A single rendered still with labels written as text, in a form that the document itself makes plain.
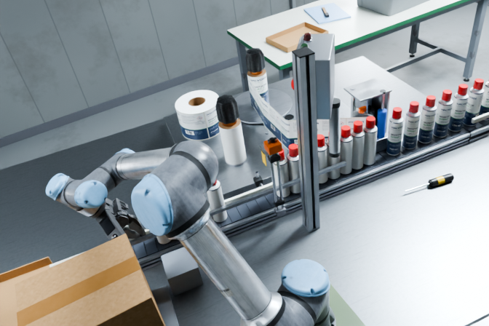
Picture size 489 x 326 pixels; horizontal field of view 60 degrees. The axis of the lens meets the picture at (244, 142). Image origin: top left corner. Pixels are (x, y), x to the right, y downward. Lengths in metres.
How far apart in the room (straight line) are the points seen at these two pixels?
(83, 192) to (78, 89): 2.95
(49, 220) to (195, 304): 0.76
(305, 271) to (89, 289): 0.54
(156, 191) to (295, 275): 0.42
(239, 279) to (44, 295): 0.52
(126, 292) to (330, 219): 0.77
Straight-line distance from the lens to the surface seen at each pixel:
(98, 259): 1.23
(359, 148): 1.61
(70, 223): 1.82
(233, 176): 1.69
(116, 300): 1.13
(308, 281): 1.08
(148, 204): 0.88
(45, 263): 1.71
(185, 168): 0.90
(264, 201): 1.57
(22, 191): 2.11
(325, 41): 1.24
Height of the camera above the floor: 1.99
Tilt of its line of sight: 37 degrees down
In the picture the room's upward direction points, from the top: 9 degrees counter-clockwise
